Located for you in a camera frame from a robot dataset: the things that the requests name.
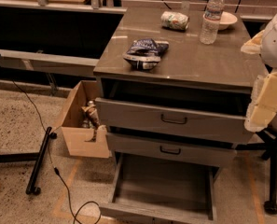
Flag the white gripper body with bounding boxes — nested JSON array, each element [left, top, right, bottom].
[[260, 14, 277, 68]]

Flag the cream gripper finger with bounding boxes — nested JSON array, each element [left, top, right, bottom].
[[241, 31, 264, 54], [244, 69, 277, 133]]

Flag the clear plastic water bottle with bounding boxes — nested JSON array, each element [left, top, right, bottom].
[[200, 0, 225, 45]]

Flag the grey middle drawer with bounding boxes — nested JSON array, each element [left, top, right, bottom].
[[106, 133, 236, 167]]

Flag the grey drawer cabinet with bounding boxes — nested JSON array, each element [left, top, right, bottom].
[[92, 6, 277, 170]]

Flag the grey top drawer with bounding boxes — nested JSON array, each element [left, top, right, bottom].
[[96, 98, 253, 144]]

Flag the grey open bottom drawer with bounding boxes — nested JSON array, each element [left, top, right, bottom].
[[100, 154, 216, 224]]

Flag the white paper bowl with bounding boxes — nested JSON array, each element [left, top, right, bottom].
[[202, 11, 238, 31]]

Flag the black chair base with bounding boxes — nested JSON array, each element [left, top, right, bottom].
[[236, 128, 277, 215]]

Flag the blue chip bag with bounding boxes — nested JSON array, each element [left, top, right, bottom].
[[122, 38, 169, 70]]

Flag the items inside cardboard box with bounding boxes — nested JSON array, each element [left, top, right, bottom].
[[81, 100, 100, 141]]

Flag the cardboard box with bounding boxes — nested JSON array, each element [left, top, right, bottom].
[[52, 80, 111, 158]]

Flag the black stand leg with wheels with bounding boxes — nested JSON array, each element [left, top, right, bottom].
[[25, 127, 57, 195]]

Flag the grey metal rail frame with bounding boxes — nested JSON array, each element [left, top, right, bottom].
[[0, 49, 99, 94]]

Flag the black floor cable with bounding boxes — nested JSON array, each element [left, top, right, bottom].
[[0, 59, 103, 224]]

